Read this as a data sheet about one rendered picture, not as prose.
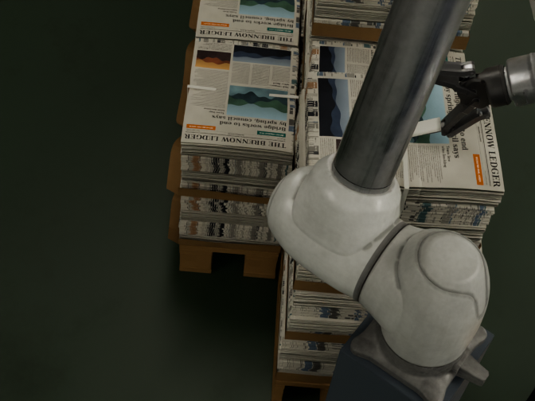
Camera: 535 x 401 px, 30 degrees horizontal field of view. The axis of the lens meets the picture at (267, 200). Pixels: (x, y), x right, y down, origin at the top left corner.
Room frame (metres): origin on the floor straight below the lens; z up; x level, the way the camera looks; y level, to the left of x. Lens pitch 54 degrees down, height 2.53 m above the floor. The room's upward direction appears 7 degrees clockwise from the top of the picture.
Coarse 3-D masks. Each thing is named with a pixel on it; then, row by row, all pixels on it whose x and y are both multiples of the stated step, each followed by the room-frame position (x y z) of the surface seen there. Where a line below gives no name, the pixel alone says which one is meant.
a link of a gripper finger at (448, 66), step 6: (444, 66) 1.29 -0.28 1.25; (450, 66) 1.29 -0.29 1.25; (456, 66) 1.29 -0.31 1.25; (462, 66) 1.29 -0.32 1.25; (444, 72) 1.27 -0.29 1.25; (450, 72) 1.28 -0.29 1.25; (456, 72) 1.28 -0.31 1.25; (462, 72) 1.28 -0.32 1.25; (468, 72) 1.28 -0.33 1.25; (474, 72) 1.28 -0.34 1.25
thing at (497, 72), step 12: (480, 72) 1.30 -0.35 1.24; (492, 72) 1.29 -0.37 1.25; (504, 72) 1.29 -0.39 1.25; (468, 84) 1.28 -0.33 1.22; (480, 84) 1.28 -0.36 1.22; (492, 84) 1.27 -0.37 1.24; (504, 84) 1.27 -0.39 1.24; (468, 96) 1.28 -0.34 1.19; (480, 96) 1.28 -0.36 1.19; (492, 96) 1.26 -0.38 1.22; (504, 96) 1.26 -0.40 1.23; (480, 108) 1.28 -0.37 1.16
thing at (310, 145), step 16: (320, 80) 1.39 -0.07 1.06; (336, 80) 1.40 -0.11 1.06; (352, 80) 1.41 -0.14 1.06; (304, 96) 1.40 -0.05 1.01; (320, 96) 1.35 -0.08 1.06; (336, 96) 1.36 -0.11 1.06; (352, 96) 1.36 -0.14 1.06; (304, 112) 1.35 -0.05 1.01; (320, 112) 1.31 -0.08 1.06; (336, 112) 1.31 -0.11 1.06; (304, 128) 1.31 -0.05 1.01; (320, 128) 1.27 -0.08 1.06; (336, 128) 1.27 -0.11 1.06; (304, 144) 1.27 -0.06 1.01; (320, 144) 1.23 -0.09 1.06; (336, 144) 1.23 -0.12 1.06; (304, 160) 1.23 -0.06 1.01
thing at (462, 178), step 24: (432, 96) 1.39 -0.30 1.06; (456, 96) 1.40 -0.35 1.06; (432, 144) 1.27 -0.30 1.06; (456, 144) 1.27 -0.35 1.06; (480, 144) 1.28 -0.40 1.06; (432, 168) 1.21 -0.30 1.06; (456, 168) 1.21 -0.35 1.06; (480, 168) 1.22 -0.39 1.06; (432, 192) 1.16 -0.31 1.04; (456, 192) 1.17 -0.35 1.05; (480, 192) 1.17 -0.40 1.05; (432, 216) 1.16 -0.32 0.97; (456, 216) 1.16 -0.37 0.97; (480, 216) 1.17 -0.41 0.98; (480, 240) 1.18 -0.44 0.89
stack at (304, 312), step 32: (320, 64) 1.66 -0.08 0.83; (352, 64) 1.68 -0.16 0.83; (288, 288) 1.30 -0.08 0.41; (288, 320) 1.18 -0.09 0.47; (320, 320) 1.18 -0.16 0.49; (352, 320) 1.19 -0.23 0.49; (288, 352) 1.18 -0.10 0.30; (320, 352) 1.18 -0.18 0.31; (288, 384) 1.18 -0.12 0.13; (320, 384) 1.18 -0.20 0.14
